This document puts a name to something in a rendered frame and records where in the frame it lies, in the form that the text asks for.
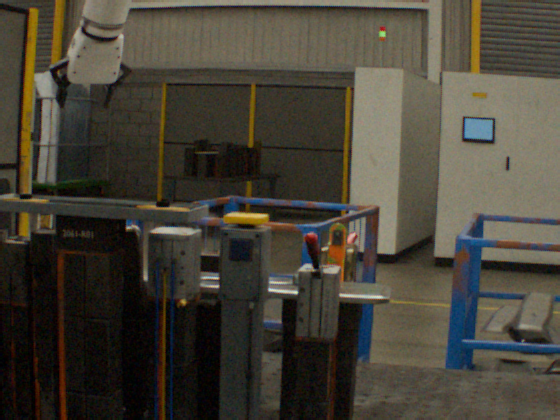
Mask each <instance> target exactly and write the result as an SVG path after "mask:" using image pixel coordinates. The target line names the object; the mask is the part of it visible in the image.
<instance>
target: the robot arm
mask: <svg viewBox="0 0 560 420"><path fill-rule="evenodd" d="M131 2H132V0H85V4H84V8H83V12H82V16H81V21H80V25H81V27H80V28H78V30H77V31H76V33H75V35H74V38H73V40H72V42H71V44H70V47H69V50H68V53H67V57H66V58H65V59H63V60H61V61H59V62H57V63H55V64H53V65H51V66H49V67H48V69H49V71H50V73H51V76H52V78H53V80H54V82H55V84H57V85H58V89H57V94H56V103H58V105H59V106H60V108H64V105H65V101H66V96H67V90H66V88H67V87H68V86H69V85H70V84H71V83H74V84H81V83H82V84H103V88H102V93H101V97H100V102H101V105H102V107H103V108H104V109H107V108H108V104H109V102H111V98H112V94H113V91H114V90H116V87H117V86H118V85H120V84H121V83H122V82H124V80H125V78H126V77H127V76H128V75H129V74H130V73H131V71H132V70H131V68H130V67H129V66H128V65H126V64H124V63H123V62H122V61H121V56H122V44H123V40H124V36H123V35H122V33H123V29H124V25H125V21H126V17H127V14H128V10H129V7H130V4H131ZM61 69H64V70H65V73H64V74H63V75H62V76H61V77H60V76H59V75H58V71H59V70H61ZM119 69H121V72H120V74H119Z"/></svg>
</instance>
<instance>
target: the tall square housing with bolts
mask: <svg viewBox="0 0 560 420"><path fill-rule="evenodd" d="M200 250H201V230H200V229H195V228H178V227H161V228H158V229H155V230H153V231H150V232H149V233H148V264H147V276H148V292H147V298H146V300H151V312H150V330H151V340H150V362H148V369H147V381H148V397H147V404H148V420H197V413H198V408H197V389H198V371H197V365H198V355H195V347H196V298H197V297H199V296H200V295H201V291H200V276H201V258H200ZM195 292H198V295H197V296H194V298H193V300H192V301H191V302H189V301H187V303H186V305H185V306H183V307H182V308H181V309H180V308H177V306H176V304H177V303H178V302H179V301H181V300H182V299H183V300H184V299H189V298H190V296H191V294H192V293H195Z"/></svg>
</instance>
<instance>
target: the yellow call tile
mask: <svg viewBox="0 0 560 420"><path fill-rule="evenodd" d="M268 221H269V215H268V214H260V213H243V212H231V213H228V214H227V215H225V216H224V222H225V223H237V227H238V228H254V226H255V225H262V224H264V223H266V222H268Z"/></svg>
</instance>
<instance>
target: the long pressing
mask: <svg viewBox="0 0 560 420"><path fill-rule="evenodd" d="M208 280H219V273H209V272H201V276H200V291H201V293H214V294H218V281H208ZM269 284H277V285H269V296H268V297H269V298H283V299H296V300H297V287H298V286H291V285H292V278H282V277H269ZM280 285H288V286H280ZM144 287H147V288H148V276H147V267H144ZM391 293H392V290H391V288H390V287H388V286H385V285H383V284H378V283H353V282H340V293H339V303H351V304H364V305H372V304H383V303H388V302H389V300H390V297H391Z"/></svg>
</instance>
